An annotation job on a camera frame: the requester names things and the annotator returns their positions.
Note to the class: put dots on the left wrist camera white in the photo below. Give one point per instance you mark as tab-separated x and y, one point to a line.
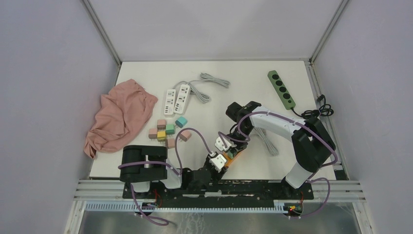
217	160

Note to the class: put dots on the white slim power strip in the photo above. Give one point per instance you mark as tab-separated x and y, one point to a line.
182	98

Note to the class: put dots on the pink adapter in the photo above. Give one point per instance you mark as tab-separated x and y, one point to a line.
170	143

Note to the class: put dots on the green USB adapter plug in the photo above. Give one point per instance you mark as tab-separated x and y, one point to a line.
170	129

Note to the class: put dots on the yellow adapter plug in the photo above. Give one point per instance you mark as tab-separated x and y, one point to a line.
161	136

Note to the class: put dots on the green adapter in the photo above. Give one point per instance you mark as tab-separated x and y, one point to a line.
231	154

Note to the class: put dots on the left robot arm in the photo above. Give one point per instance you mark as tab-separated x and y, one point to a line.
143	165

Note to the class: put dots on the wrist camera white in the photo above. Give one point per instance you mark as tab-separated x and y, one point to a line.
223	142
217	160

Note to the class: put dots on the pink adapter plug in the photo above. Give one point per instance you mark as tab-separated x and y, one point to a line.
185	135
152	134
161	124

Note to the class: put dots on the green power strip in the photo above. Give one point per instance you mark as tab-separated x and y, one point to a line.
281	90

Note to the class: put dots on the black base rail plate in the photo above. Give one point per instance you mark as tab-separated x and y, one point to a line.
225	194

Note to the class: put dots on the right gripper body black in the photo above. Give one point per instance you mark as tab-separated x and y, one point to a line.
238	137

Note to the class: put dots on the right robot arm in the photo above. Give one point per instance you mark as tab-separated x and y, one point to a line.
311	142

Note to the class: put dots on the pink cloth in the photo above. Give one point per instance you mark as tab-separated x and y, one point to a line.
124	112

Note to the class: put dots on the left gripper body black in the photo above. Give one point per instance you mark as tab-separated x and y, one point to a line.
215	175

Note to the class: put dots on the white USB power strip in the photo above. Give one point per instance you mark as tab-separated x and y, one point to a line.
169	103

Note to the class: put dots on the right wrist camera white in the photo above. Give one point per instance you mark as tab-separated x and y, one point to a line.
223	142

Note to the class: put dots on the teal USB adapter plug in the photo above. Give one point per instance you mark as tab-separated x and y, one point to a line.
181	122

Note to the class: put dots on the orange power strip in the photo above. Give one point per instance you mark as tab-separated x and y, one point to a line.
228	160

